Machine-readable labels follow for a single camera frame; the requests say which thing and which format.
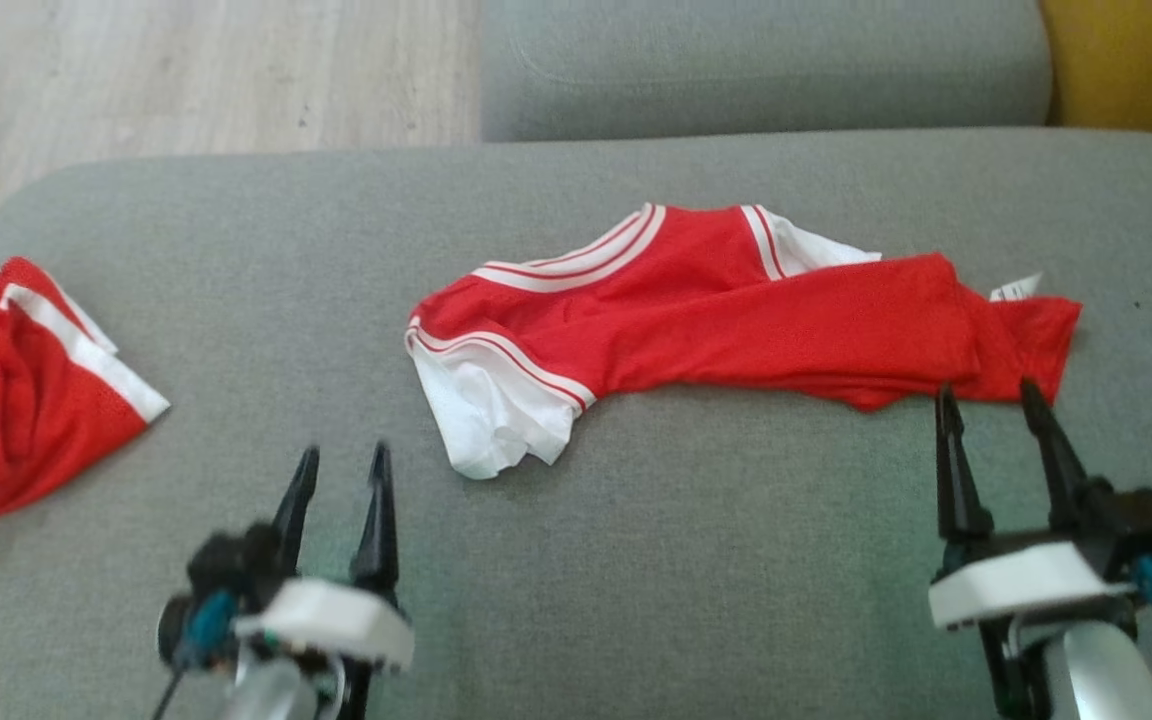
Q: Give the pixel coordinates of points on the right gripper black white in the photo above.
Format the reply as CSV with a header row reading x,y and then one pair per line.
x,y
1026,580

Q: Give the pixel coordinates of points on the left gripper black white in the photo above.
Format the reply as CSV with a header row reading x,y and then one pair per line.
x,y
336,620

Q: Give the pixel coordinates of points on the red jersey with white trim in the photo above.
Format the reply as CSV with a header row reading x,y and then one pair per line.
x,y
736,320

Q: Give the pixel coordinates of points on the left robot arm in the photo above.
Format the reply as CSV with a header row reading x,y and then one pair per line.
x,y
271,695

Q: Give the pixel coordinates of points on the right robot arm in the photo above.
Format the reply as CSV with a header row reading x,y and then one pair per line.
x,y
1101,675

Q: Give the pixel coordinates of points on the large grey sofa seat cushion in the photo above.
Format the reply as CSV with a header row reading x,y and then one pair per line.
x,y
636,560

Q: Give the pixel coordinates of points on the red shorts with white stripe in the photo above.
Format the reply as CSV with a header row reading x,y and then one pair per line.
x,y
26,420

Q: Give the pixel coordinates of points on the yellow sofa backrest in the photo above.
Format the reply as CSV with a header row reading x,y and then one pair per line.
x,y
1136,60

